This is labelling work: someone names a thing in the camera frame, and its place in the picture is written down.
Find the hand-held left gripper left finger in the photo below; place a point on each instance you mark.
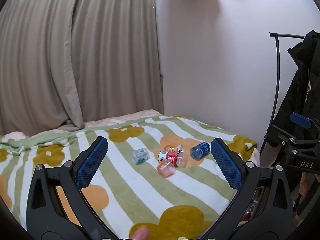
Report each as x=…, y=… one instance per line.
x=92, y=163

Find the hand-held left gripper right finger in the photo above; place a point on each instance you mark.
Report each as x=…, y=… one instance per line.
x=226, y=165

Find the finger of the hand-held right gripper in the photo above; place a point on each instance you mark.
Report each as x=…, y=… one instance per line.
x=285, y=136
x=300, y=120

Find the blue plastic cup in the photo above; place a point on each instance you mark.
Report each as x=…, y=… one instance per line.
x=200, y=150

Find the clear cup white blue label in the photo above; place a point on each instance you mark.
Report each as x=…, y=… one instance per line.
x=140, y=156

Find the clear cup red label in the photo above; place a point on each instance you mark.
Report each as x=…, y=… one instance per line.
x=171, y=157

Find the clear cup orange label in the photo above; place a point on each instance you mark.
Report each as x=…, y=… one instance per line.
x=172, y=147

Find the orange plastic cup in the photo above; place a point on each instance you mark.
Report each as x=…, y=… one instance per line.
x=165, y=168

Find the person's right hand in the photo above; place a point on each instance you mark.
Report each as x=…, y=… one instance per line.
x=304, y=183

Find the person's left hand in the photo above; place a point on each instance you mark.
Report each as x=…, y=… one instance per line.
x=140, y=233

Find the black jacket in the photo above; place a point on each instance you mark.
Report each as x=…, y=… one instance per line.
x=300, y=92

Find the striped flower print blanket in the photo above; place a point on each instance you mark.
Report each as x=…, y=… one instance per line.
x=125, y=185

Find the pink bed sheet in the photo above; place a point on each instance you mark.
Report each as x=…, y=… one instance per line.
x=120, y=119

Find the black metal coat rack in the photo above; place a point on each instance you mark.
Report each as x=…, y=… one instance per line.
x=278, y=67

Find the beige curtain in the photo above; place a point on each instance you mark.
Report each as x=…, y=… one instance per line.
x=75, y=55

